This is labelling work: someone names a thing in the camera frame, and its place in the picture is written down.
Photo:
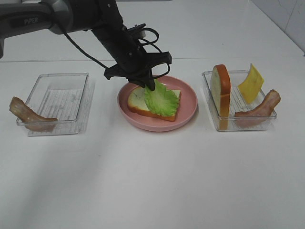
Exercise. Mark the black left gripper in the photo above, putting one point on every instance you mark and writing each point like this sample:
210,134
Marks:
126,46

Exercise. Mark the white bread slice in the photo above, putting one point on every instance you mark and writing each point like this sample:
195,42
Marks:
137,104

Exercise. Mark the green lettuce leaf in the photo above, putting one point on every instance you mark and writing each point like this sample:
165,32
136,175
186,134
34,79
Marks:
162,101

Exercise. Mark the brown bacon strip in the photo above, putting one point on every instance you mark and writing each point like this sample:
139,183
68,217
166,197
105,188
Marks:
27,115

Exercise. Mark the pink bacon strip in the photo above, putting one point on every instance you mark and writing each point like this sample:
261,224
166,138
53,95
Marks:
255,116

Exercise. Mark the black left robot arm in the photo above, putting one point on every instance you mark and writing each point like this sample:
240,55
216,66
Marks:
103,19

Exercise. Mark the pink round plate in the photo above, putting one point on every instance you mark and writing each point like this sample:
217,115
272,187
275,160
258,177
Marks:
186,110

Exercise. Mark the upright bread slice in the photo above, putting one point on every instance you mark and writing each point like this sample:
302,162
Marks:
220,87

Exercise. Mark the clear plastic left tray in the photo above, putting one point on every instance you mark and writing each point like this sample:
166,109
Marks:
64,96

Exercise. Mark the clear plastic tray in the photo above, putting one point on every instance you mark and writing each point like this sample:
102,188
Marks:
64,96
237,104

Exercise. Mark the clear plastic right tray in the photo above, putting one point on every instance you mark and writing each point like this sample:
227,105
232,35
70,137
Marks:
237,104

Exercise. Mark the yellow cheese slice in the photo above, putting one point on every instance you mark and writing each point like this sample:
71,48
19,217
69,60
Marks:
252,85

